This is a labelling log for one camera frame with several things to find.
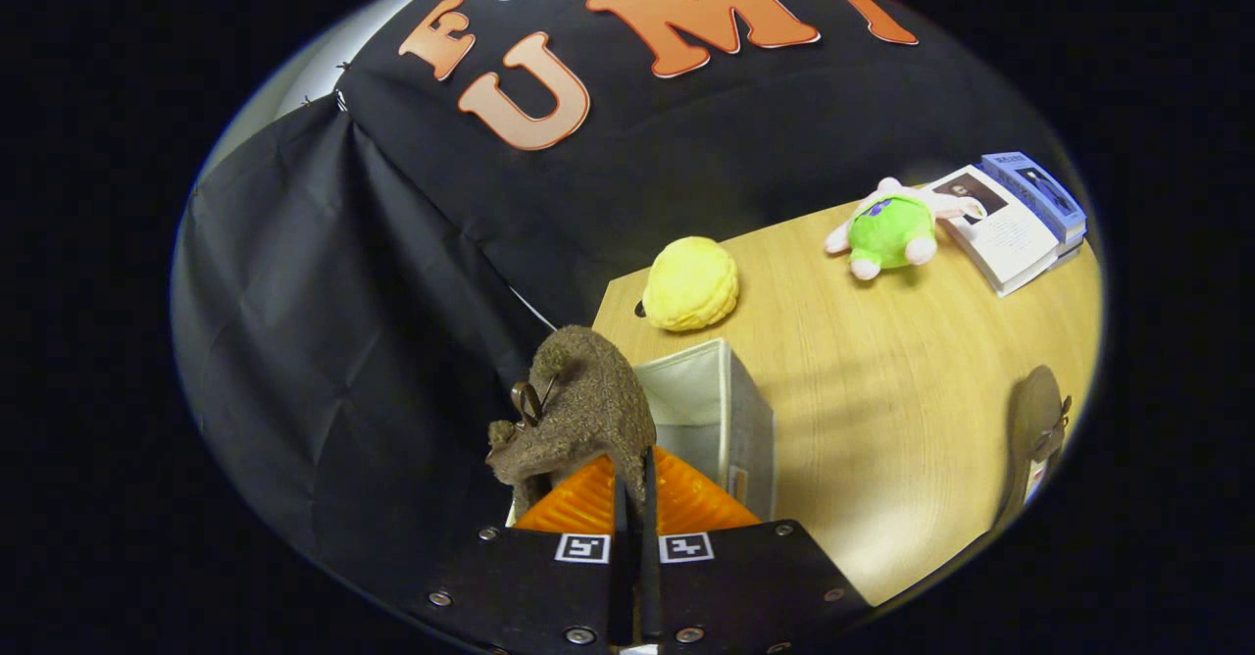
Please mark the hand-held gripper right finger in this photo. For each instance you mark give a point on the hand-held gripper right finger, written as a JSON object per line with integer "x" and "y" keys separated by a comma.
{"x": 651, "y": 577}

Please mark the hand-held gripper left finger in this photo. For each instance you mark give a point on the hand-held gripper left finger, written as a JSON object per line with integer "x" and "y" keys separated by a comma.
{"x": 620, "y": 577}

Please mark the grey fabric storage box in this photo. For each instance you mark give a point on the grey fabric storage box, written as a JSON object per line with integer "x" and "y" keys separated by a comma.
{"x": 750, "y": 429}

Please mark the brown fuzzy shoe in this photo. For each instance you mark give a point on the brown fuzzy shoe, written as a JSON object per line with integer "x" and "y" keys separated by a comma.
{"x": 1034, "y": 420}
{"x": 588, "y": 400}

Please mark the blue product box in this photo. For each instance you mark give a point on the blue product box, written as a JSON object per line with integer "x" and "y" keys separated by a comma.
{"x": 1039, "y": 189}

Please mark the yellow round plush toy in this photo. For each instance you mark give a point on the yellow round plush toy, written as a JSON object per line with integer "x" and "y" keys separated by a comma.
{"x": 691, "y": 284}

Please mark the black backdrop cloth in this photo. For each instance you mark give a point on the black backdrop cloth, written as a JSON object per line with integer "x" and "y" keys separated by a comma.
{"x": 392, "y": 273}

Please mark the green and pink plush toy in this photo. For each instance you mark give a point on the green and pink plush toy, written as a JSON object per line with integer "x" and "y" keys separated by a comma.
{"x": 890, "y": 231}

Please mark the white paperback book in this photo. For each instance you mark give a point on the white paperback book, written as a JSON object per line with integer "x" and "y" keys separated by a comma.
{"x": 1010, "y": 238}

